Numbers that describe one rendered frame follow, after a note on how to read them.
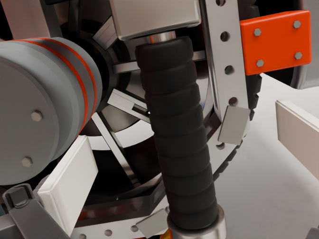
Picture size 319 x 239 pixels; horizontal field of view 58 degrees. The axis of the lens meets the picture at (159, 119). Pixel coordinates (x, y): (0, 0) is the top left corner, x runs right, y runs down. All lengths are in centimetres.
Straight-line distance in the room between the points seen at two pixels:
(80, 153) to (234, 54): 27
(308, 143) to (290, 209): 133
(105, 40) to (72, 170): 36
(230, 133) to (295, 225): 102
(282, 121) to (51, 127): 19
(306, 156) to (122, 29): 12
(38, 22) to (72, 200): 30
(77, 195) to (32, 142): 13
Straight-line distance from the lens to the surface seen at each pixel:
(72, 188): 17
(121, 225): 50
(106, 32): 50
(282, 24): 42
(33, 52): 32
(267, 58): 42
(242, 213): 147
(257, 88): 51
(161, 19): 17
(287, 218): 144
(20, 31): 44
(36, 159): 30
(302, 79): 57
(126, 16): 17
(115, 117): 65
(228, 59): 40
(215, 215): 22
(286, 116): 19
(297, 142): 18
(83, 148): 19
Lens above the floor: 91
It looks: 18 degrees down
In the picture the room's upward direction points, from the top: 12 degrees counter-clockwise
